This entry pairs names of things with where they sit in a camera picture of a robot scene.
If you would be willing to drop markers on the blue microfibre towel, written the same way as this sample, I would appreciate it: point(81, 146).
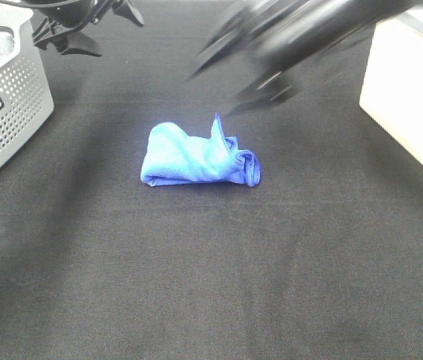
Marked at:
point(174, 157)

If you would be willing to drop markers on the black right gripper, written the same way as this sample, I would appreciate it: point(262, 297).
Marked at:
point(279, 35)

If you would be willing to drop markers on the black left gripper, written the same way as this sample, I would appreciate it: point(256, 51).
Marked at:
point(64, 19)

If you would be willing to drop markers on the cream plastic storage crate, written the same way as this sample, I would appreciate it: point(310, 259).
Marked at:
point(392, 90)

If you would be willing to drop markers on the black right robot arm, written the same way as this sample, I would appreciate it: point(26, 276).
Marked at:
point(387, 9)

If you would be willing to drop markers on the grey perforated plastic basket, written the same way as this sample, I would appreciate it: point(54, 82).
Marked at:
point(25, 98)

